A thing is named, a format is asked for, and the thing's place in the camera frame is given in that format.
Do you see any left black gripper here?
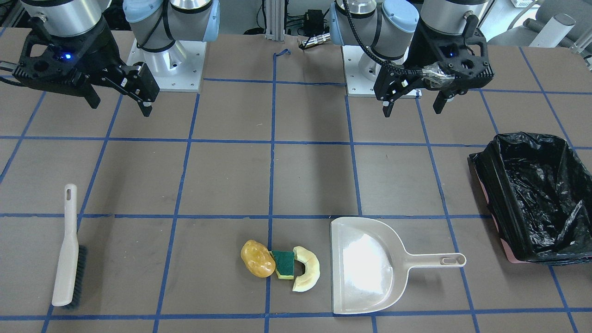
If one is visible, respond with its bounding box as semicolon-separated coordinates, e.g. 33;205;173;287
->
374;18;494;118

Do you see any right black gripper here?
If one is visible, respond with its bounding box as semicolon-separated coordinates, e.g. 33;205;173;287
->
12;18;160;117

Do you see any beige plastic dustpan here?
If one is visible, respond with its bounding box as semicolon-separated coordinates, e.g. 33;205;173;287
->
330;217;467;315

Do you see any beige hand brush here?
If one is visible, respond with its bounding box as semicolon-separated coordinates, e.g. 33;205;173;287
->
51;184;87;309

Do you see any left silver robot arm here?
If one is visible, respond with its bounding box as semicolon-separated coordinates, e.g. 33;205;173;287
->
329;0;494;117

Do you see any black bag lined bin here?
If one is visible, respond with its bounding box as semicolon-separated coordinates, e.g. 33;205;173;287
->
468;131;592;265

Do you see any black power adapter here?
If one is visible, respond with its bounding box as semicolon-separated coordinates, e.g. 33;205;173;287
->
302;9;324;34

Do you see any grey chair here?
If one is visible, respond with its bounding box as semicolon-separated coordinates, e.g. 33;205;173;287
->
488;0;592;69

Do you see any green yellow sponge piece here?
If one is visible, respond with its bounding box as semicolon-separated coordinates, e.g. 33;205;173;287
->
271;250;295;280

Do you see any pale curved fruit slice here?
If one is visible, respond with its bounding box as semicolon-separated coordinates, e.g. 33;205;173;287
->
292;246;320;292

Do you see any yellow potato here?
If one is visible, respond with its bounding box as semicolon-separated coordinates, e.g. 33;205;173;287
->
240;240;276;278

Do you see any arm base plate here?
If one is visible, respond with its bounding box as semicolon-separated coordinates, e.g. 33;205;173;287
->
126;41;208;92
341;45;422;98

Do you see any metal connector cable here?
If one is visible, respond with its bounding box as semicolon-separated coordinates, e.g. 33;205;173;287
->
299;32;332;49

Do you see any aluminium frame post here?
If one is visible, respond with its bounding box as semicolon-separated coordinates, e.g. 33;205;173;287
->
263;0;287;43

